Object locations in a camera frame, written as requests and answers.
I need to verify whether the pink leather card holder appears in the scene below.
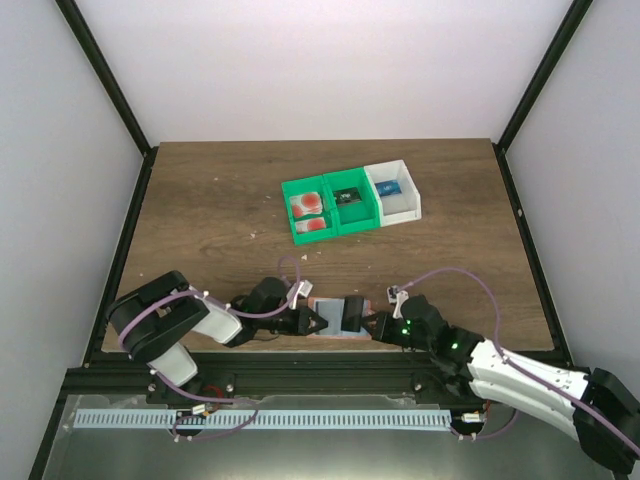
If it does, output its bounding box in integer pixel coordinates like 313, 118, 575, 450
308, 297, 371, 340

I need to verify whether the red circle card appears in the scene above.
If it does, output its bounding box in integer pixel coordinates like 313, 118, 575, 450
295, 216, 327, 234
300, 192, 323, 211

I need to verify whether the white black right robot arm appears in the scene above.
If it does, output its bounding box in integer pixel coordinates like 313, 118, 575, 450
361, 295, 639, 475

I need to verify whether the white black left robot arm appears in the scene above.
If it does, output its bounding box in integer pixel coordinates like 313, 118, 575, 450
106, 270, 329, 386

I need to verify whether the red and white card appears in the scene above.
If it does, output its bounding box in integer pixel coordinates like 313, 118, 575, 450
288, 194, 323, 219

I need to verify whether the dark green card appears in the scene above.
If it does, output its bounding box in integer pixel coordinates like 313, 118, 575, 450
333, 187, 362, 207

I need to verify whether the blue card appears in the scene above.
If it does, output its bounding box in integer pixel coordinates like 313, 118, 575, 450
375, 179, 402, 198

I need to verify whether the left green plastic bin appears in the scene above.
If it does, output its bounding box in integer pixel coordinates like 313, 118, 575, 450
281, 176, 338, 245

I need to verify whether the green plastic bin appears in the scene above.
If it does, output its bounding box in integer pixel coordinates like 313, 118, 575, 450
323, 167, 381, 236
281, 176, 338, 245

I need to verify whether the middle green plastic bin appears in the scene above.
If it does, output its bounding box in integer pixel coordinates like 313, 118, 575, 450
323, 167, 381, 236

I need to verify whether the white plastic bin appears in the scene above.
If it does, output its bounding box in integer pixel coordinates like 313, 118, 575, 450
364, 159, 422, 227

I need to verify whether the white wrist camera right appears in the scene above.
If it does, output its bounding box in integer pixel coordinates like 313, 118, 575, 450
387, 285, 409, 319

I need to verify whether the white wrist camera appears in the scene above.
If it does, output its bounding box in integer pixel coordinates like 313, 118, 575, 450
387, 285, 409, 319
287, 280, 313, 310

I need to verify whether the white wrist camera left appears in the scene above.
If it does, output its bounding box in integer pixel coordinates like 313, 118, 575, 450
287, 280, 313, 310

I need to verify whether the black front frame rail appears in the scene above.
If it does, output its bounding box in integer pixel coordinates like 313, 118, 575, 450
61, 350, 481, 408

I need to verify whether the light blue cable duct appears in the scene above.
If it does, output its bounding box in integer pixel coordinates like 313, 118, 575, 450
73, 409, 451, 432

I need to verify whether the black frame post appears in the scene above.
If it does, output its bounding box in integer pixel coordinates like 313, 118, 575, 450
498, 0, 595, 149
53, 0, 153, 156

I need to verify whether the right black frame post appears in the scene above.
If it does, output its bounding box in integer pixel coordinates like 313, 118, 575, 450
498, 0, 595, 149

